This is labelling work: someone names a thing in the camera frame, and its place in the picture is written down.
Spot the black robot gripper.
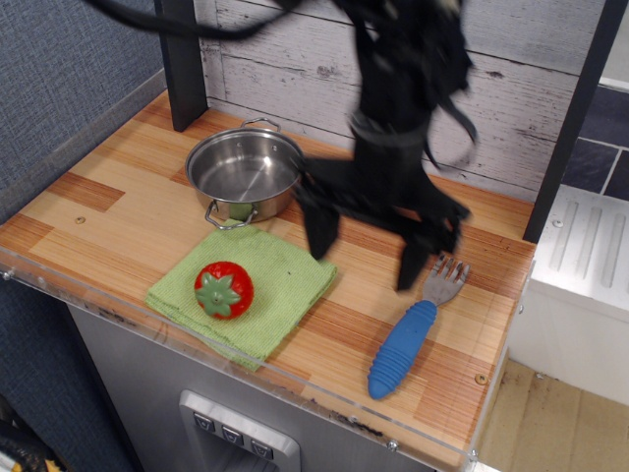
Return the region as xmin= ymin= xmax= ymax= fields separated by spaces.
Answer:
xmin=297 ymin=111 xmax=470 ymax=291

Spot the blue handled metal fork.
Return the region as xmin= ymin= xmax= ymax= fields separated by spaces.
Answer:
xmin=368 ymin=256 xmax=471 ymax=400

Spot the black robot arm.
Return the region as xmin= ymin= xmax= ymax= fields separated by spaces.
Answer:
xmin=296 ymin=1 xmax=477 ymax=290

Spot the green folded cloth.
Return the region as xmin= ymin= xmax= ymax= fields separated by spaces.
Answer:
xmin=145 ymin=226 xmax=337 ymax=371

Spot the stainless steel pot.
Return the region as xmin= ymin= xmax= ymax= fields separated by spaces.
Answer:
xmin=185 ymin=117 xmax=304 ymax=230

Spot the red toy strawberry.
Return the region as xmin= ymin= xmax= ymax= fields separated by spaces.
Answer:
xmin=195 ymin=262 xmax=255 ymax=320

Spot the white toy sink unit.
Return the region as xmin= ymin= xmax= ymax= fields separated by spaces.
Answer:
xmin=507 ymin=186 xmax=628 ymax=403

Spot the grey toy fridge cabinet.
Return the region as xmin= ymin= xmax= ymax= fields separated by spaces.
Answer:
xmin=70 ymin=307 xmax=429 ymax=471

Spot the black cable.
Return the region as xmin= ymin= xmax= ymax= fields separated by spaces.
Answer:
xmin=83 ymin=0 xmax=296 ymax=41

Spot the dark left upright post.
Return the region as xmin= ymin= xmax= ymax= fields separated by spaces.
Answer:
xmin=154 ymin=0 xmax=207 ymax=132

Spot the dark upright post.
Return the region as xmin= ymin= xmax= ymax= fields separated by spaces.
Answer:
xmin=523 ymin=0 xmax=628 ymax=243
xmin=154 ymin=0 xmax=207 ymax=132

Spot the dark right upright post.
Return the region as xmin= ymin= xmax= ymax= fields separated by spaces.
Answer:
xmin=523 ymin=0 xmax=628 ymax=243

